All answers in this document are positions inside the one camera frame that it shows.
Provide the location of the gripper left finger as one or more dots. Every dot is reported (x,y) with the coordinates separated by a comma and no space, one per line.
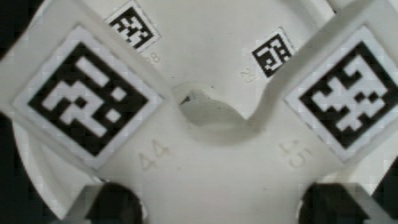
(107,205)

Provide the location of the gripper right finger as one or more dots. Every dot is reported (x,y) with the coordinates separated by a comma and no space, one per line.
(334,205)

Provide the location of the white cylindrical table leg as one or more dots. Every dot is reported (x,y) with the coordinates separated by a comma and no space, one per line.
(204,108)

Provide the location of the white round table top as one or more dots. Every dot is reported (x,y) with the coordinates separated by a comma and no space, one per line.
(219,42)

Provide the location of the white cross-shaped table base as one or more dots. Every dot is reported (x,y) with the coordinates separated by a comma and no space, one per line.
(212,176)

